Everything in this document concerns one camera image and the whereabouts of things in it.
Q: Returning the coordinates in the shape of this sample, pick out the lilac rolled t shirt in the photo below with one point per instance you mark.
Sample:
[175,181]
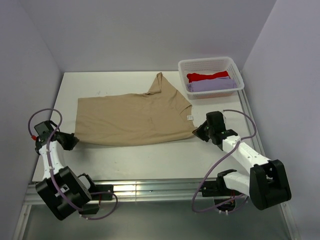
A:
[222,83]

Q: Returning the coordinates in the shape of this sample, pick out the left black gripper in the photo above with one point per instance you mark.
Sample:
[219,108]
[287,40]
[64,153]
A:
[72,140]

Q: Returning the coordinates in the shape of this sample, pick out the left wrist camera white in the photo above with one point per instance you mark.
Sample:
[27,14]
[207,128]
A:
[33,137]

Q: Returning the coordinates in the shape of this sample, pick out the aluminium frame rail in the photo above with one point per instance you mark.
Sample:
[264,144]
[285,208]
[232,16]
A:
[154,183]

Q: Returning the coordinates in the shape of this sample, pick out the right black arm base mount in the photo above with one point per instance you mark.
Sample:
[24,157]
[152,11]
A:
[211,189]

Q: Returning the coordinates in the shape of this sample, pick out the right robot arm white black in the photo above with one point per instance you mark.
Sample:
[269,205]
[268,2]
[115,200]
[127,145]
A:
[265,183]

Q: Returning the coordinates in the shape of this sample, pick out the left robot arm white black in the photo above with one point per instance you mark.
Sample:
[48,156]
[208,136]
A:
[61,190]

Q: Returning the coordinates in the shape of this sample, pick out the white plastic basket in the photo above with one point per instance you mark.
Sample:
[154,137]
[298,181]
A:
[210,66]

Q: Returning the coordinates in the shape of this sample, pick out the red rolled t shirt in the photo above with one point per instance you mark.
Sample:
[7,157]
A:
[196,77]

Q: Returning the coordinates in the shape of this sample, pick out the beige t shirt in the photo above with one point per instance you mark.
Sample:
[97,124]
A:
[157,116]

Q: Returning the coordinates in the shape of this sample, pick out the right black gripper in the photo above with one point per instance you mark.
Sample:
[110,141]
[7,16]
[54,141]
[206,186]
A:
[199,133]

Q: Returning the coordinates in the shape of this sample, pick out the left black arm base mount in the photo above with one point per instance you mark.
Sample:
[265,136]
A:
[100,192]

